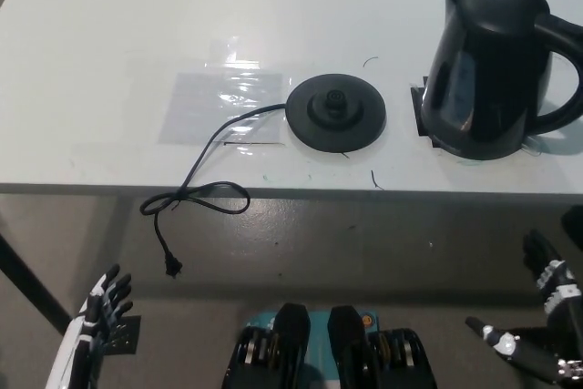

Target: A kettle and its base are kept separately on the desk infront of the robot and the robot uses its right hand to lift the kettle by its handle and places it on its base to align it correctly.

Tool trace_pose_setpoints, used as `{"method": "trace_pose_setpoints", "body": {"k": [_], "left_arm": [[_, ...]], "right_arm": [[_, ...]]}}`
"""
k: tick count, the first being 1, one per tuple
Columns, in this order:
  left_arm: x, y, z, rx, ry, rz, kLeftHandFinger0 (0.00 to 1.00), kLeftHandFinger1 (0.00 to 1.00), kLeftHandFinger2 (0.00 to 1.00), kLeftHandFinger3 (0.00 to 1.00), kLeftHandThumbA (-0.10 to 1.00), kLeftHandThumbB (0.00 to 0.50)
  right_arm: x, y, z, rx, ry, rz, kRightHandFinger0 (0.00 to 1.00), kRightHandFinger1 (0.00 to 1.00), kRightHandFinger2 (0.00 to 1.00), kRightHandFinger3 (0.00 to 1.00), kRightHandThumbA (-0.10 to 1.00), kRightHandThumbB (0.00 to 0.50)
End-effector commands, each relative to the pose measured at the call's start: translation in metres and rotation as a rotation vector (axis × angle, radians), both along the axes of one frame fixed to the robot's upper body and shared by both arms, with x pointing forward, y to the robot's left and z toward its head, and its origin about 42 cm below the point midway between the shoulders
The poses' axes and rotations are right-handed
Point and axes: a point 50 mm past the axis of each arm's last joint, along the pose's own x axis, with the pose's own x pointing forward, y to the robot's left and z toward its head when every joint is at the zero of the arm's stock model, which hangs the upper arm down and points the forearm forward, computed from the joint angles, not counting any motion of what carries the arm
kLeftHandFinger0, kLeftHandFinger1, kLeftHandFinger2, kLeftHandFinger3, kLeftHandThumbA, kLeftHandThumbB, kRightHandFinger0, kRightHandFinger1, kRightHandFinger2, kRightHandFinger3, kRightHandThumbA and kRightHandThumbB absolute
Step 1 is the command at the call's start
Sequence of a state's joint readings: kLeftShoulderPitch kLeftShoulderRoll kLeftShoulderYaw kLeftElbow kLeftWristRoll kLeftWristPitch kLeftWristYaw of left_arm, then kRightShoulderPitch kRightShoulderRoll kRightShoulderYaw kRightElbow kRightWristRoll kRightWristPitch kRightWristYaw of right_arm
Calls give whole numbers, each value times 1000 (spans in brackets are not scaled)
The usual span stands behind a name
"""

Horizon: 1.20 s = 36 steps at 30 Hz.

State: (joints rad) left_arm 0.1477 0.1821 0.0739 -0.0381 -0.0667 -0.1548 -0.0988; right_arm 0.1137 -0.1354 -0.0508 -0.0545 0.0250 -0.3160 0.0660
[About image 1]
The black electric kettle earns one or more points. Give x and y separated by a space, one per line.
478 65

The black tape patch on desk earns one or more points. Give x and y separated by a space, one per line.
416 111

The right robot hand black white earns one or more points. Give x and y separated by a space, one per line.
558 352

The clear plastic sheet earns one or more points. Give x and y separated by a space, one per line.
200 106

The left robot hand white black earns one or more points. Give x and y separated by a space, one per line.
79 339

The round black kettle base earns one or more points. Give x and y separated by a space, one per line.
355 129

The dark rounded floor object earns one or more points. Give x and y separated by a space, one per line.
575 225

